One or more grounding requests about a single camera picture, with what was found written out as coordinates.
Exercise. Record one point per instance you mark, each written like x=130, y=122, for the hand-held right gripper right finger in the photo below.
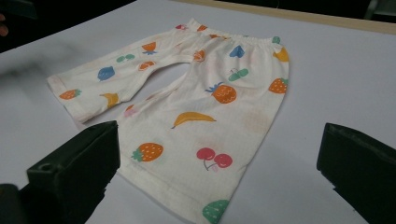
x=361, y=168

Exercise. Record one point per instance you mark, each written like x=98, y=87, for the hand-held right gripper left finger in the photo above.
x=74, y=168

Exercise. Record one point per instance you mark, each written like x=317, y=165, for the white fruit print pants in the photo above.
x=193, y=93

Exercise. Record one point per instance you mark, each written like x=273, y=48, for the white metal stand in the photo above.
x=372, y=9

